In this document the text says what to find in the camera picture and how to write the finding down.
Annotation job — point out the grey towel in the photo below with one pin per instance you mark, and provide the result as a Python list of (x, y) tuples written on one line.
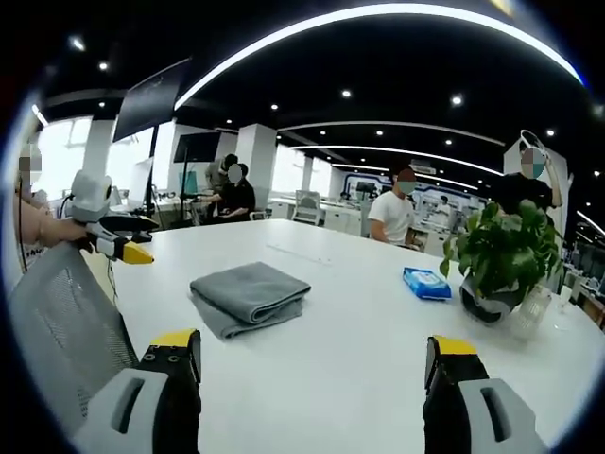
[(248, 295)]

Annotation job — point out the person's left hand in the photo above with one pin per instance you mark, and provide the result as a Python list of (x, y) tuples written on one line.
[(63, 232)]

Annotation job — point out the grey mesh office chair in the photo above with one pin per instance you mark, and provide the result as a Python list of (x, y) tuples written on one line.
[(66, 321)]

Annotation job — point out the black screen on stand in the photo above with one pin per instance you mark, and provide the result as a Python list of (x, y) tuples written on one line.
[(196, 147)]

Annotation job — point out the grey and black plant pot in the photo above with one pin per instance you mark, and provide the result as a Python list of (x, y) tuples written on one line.
[(489, 307)]

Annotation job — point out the blue wet wipes packet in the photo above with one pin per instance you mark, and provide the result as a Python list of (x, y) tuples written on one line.
[(426, 283)]

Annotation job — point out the green leafy plant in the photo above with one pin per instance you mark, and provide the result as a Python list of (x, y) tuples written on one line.
[(506, 246)]

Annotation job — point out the curved ceiling light strip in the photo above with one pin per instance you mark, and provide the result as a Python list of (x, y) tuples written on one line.
[(359, 14)]

